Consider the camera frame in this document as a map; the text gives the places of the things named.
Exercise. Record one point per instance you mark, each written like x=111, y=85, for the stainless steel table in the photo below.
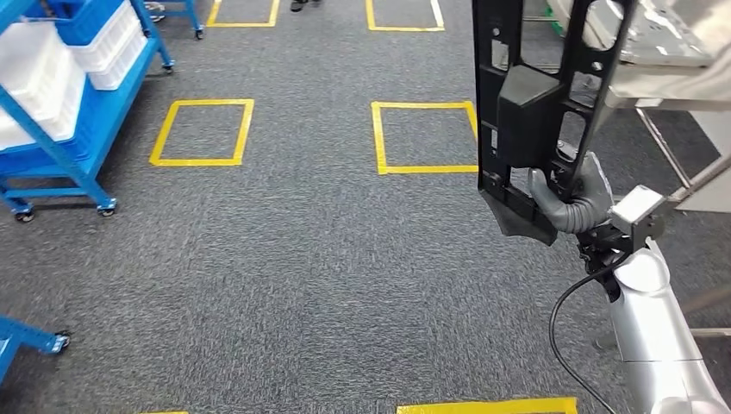
x=674, y=85

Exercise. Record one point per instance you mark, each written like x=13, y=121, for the yellow floor tape square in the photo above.
x=200, y=162
x=400, y=28
x=485, y=407
x=378, y=137
x=240, y=24

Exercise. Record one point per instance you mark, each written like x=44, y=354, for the black plastic frame part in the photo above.
x=525, y=114

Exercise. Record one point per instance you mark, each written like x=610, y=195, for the white cabinet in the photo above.
x=711, y=166

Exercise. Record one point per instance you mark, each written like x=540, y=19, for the blue plastic bin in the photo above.
x=85, y=23

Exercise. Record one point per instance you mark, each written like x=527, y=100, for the large white plastic bin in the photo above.
x=34, y=80

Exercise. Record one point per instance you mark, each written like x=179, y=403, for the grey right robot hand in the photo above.
x=577, y=214

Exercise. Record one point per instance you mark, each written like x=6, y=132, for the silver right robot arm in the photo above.
x=651, y=320

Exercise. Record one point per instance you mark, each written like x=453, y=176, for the person's foot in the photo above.
x=155, y=14
x=300, y=6

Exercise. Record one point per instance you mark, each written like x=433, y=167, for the aluminium plate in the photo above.
x=662, y=34

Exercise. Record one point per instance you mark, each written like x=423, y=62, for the small white plastic bin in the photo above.
x=105, y=43
x=123, y=65

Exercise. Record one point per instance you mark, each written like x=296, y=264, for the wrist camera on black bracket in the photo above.
x=637, y=208

